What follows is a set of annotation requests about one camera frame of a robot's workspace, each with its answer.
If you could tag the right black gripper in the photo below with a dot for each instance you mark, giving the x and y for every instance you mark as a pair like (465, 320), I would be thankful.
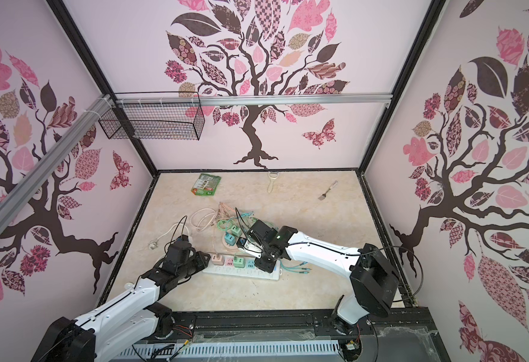
(260, 263)

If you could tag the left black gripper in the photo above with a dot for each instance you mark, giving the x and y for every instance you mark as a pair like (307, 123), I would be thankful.
(202, 263)

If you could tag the pink charger plug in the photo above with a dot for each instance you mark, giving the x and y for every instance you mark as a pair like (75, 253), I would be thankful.
(217, 259)

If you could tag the light green charger plug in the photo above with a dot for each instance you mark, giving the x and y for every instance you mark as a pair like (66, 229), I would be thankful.
(236, 231)

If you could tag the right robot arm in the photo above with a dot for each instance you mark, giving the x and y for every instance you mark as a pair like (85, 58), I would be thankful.
(373, 279)

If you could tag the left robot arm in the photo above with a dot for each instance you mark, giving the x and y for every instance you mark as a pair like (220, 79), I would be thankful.
(106, 331)

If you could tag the white multicolour power strip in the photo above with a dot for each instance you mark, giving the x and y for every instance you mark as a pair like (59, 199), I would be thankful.
(228, 270)

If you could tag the round pink socket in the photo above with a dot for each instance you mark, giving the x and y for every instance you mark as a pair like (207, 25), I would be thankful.
(236, 247)

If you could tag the cream vegetable peeler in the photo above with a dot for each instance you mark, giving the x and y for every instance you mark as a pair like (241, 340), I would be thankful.
(272, 176)

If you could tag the metal fork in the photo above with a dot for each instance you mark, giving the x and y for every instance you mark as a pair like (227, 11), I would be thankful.
(325, 194)

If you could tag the green snack packet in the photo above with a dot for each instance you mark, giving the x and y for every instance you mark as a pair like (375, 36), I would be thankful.
(206, 185)

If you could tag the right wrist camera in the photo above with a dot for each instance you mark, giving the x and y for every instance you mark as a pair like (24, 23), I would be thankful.
(247, 246)

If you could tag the white vented cable duct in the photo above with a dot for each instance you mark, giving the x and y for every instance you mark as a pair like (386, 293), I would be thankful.
(313, 350)

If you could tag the black wire basket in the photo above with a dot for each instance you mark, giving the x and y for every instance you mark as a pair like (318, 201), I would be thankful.
(169, 115)

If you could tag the black front base frame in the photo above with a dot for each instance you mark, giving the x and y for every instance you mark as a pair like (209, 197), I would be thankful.
(405, 335)

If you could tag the back aluminium rail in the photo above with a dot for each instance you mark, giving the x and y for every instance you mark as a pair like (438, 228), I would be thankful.
(255, 99)

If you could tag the aluminium rail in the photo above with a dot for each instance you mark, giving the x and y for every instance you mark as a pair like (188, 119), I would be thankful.
(31, 183)
(255, 99)

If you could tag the left aluminium rail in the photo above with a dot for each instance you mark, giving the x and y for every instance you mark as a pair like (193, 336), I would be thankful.
(31, 183)

